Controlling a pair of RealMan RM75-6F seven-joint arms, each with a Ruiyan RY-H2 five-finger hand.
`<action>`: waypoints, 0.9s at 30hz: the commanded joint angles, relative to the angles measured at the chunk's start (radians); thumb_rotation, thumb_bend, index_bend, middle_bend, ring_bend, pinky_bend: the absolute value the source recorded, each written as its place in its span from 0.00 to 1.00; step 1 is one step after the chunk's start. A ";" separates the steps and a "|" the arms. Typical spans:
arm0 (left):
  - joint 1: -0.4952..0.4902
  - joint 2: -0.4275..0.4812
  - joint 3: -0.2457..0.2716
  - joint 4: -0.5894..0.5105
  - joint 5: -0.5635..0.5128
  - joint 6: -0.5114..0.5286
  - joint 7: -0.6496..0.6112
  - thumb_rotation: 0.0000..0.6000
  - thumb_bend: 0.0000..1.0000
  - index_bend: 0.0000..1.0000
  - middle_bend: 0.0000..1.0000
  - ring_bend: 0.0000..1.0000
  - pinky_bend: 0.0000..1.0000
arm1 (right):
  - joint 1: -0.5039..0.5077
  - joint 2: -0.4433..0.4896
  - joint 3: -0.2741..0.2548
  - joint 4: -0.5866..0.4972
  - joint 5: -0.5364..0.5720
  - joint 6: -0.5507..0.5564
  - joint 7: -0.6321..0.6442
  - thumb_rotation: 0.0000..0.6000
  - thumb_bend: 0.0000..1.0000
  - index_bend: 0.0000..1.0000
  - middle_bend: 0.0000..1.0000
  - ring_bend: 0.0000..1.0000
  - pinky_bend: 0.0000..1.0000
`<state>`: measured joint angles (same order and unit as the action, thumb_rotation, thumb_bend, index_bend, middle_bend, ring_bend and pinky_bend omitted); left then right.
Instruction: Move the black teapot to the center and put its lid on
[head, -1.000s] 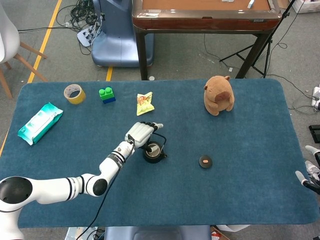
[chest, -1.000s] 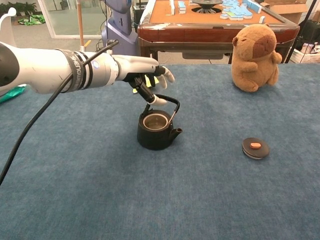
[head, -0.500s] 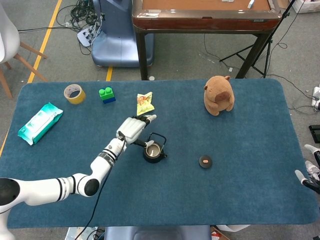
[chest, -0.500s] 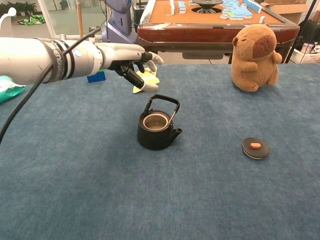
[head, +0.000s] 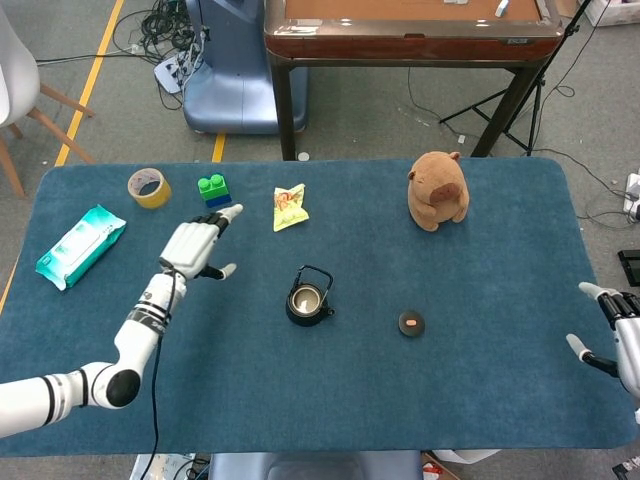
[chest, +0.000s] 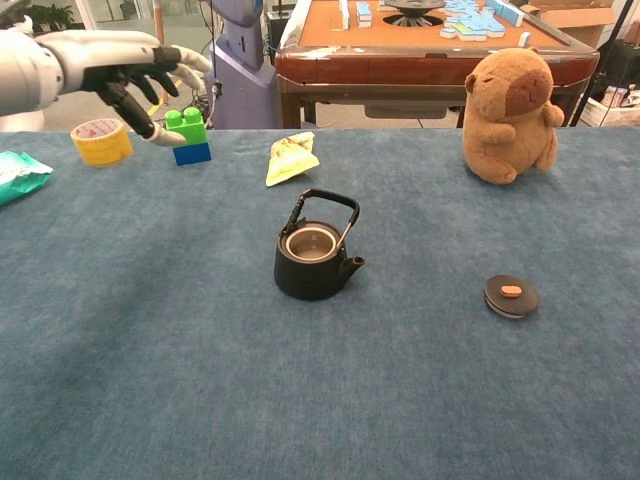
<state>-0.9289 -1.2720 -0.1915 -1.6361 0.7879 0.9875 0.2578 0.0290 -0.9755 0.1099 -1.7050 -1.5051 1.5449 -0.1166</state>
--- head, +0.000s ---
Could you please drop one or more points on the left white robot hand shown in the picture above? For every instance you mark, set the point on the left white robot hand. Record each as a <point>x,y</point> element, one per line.
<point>192,247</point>

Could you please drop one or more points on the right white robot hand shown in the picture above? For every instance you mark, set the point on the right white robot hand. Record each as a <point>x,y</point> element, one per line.
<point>630,345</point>

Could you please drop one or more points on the black cast iron teapot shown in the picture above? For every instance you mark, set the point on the black cast iron teapot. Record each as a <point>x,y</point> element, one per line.
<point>300,320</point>

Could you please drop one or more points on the small black round disc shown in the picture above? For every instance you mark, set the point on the small black round disc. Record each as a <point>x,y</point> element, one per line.
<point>406,328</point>

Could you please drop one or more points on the blue own robot base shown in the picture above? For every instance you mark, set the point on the blue own robot base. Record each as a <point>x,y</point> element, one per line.
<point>310,467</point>

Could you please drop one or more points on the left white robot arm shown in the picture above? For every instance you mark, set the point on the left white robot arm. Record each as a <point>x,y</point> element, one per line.
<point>142,332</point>

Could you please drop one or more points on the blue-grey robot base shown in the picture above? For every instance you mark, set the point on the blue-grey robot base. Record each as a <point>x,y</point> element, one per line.
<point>235,95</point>

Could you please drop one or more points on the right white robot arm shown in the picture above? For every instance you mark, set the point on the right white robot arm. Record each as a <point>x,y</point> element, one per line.
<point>637,416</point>

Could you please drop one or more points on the green and blue toy block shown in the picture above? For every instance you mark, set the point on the green and blue toy block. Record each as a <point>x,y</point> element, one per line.
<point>215,192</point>

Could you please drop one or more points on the yellow tape roll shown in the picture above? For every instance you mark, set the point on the yellow tape roll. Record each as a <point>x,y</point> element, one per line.
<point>157,198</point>

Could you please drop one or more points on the black flat device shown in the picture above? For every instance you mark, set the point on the black flat device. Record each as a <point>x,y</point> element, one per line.
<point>631,267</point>

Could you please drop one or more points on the yellow snack bag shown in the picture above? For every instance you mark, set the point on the yellow snack bag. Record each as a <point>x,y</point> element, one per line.
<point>287,215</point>

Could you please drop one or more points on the teal wet wipes pack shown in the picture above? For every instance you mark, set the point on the teal wet wipes pack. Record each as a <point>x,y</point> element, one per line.
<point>75,250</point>

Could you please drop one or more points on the white power strip with plugs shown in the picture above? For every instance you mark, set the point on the white power strip with plugs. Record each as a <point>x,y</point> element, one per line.
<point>634,192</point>

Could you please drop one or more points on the blue table mat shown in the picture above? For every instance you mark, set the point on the blue table mat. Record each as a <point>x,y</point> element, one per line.
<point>350,380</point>

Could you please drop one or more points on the clear plastic package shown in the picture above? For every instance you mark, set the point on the clear plastic package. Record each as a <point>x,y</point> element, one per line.
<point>165,467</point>

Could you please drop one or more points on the brown capybara plush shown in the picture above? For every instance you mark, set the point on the brown capybara plush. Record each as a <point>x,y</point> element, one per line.
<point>435,200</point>

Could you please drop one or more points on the white chair wooden legs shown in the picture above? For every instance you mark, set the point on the white chair wooden legs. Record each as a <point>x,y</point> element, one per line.
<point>17,75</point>

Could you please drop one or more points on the brown mahjong table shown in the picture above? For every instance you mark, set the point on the brown mahjong table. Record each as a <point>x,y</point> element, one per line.
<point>400,47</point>

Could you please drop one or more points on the black tripod stand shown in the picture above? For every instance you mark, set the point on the black tripod stand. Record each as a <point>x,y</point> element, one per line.
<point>572,30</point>

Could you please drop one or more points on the white box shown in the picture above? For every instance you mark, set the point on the white box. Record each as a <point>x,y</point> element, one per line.
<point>612,12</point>

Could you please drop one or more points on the brown cardboard box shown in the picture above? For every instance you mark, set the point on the brown cardboard box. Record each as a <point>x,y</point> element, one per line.
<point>567,6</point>

